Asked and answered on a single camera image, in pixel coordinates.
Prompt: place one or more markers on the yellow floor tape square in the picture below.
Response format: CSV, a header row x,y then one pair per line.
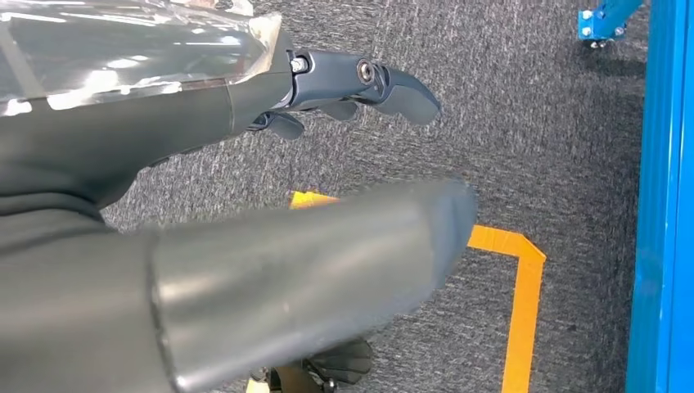
x,y
523,325

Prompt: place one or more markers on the blue steel shelf rack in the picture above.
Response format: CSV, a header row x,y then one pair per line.
x,y
661,217

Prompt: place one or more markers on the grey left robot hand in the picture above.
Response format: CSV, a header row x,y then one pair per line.
x,y
135,135

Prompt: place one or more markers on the black robot foot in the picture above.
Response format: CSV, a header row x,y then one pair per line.
x,y
336,360

